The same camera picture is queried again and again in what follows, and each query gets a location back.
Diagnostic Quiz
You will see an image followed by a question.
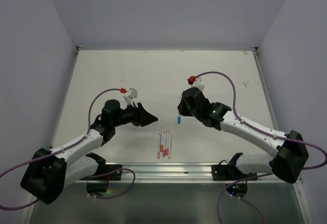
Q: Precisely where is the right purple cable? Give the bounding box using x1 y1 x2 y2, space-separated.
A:
188 71 327 224

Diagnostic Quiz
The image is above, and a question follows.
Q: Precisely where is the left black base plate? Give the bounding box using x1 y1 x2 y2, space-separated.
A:
84 164 122 183

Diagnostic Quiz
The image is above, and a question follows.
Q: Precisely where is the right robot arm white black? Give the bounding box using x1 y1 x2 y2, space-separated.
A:
178 87 309 183

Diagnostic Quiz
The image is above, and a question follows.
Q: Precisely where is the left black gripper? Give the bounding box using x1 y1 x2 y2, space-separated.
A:
112 101 157 127

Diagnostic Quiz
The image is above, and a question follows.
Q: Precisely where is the aluminium mounting rail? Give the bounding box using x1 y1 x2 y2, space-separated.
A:
71 163 305 184

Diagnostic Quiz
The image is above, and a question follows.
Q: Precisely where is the pink cap pen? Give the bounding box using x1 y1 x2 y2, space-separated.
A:
162 131 169 157

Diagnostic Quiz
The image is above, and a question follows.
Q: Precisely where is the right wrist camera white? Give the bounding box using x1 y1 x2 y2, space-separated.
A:
189 78 205 92

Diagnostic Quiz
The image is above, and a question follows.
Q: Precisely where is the orange band pen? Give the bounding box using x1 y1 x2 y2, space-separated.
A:
159 127 165 152

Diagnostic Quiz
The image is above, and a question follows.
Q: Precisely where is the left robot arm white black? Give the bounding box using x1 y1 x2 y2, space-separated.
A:
20 99 158 204

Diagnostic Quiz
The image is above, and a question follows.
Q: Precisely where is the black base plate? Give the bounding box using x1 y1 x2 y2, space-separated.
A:
211 153 258 181
84 164 122 183

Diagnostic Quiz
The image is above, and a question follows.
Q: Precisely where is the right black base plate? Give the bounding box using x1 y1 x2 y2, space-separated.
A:
211 153 258 181

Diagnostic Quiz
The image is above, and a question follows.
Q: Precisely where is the peach cap pen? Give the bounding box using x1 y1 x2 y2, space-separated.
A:
157 133 161 159

